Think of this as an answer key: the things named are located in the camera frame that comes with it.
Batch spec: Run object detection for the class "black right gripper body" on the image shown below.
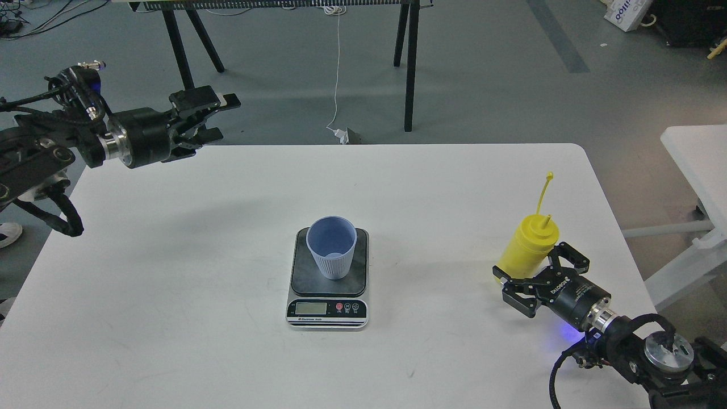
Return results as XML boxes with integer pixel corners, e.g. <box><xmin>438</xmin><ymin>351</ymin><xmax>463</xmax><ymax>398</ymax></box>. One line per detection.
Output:
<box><xmin>525</xmin><ymin>266</ymin><xmax>611</xmax><ymax>332</ymax></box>

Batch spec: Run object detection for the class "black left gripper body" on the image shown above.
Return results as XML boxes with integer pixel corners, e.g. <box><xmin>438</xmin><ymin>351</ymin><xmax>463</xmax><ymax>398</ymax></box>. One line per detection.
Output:
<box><xmin>107</xmin><ymin>108</ymin><xmax>175</xmax><ymax>169</ymax></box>

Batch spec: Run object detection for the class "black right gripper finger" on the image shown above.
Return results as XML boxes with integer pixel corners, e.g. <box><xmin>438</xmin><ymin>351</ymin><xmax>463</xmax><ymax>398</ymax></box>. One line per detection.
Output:
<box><xmin>545</xmin><ymin>241</ymin><xmax>590</xmax><ymax>279</ymax></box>
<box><xmin>492</xmin><ymin>266</ymin><xmax>549</xmax><ymax>318</ymax></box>

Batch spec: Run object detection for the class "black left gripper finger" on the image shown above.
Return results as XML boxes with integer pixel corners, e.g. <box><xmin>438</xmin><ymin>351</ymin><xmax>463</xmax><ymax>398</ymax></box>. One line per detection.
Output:
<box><xmin>173</xmin><ymin>127</ymin><xmax>224</xmax><ymax>158</ymax></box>
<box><xmin>169</xmin><ymin>86</ymin><xmax>241</xmax><ymax>128</ymax></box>

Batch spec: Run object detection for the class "yellow squeeze bottle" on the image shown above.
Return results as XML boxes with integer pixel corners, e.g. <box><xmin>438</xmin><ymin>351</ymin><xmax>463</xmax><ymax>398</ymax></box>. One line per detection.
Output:
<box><xmin>495</xmin><ymin>172</ymin><xmax>560</xmax><ymax>279</ymax></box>

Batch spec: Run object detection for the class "blue plastic cup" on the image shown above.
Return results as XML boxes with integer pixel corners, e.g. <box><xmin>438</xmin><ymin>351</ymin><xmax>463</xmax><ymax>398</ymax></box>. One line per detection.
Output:
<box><xmin>306</xmin><ymin>216</ymin><xmax>358</xmax><ymax>280</ymax></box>

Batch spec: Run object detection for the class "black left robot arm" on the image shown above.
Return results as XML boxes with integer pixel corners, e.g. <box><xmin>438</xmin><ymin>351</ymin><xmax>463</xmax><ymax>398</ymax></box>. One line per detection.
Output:
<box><xmin>1</xmin><ymin>60</ymin><xmax>241</xmax><ymax>236</ymax></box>

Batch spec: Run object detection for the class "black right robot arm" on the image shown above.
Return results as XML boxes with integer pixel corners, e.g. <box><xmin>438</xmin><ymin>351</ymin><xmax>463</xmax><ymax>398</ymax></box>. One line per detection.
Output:
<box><xmin>493</xmin><ymin>243</ymin><xmax>726</xmax><ymax>408</ymax></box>

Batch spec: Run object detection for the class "digital kitchen scale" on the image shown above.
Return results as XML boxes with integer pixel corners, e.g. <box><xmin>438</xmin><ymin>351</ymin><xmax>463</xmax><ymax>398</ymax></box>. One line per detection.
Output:
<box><xmin>285</xmin><ymin>228</ymin><xmax>370</xmax><ymax>331</ymax></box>

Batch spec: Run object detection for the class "black trestle table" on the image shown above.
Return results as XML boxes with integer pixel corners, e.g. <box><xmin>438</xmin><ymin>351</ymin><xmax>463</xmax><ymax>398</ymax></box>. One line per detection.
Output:
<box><xmin>128</xmin><ymin>0</ymin><xmax>435</xmax><ymax>132</ymax></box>

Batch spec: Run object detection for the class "white power adapter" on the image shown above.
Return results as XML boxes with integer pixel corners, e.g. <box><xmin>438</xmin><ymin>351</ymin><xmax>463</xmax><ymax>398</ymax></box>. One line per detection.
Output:
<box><xmin>334</xmin><ymin>128</ymin><xmax>363</xmax><ymax>145</ymax></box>

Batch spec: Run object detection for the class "white side table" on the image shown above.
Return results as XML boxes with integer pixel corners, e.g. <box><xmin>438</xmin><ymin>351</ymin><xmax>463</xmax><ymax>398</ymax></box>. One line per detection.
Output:
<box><xmin>620</xmin><ymin>124</ymin><xmax>727</xmax><ymax>312</ymax></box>

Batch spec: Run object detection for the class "white cardboard box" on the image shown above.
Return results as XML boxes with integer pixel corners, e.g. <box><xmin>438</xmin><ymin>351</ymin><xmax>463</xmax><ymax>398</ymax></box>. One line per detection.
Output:
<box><xmin>602</xmin><ymin>0</ymin><xmax>654</xmax><ymax>32</ymax></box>

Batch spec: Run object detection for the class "white hanging cable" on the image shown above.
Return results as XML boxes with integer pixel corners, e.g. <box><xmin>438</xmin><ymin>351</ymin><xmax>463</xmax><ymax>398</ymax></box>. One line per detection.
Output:
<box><xmin>325</xmin><ymin>6</ymin><xmax>344</xmax><ymax>132</ymax></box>

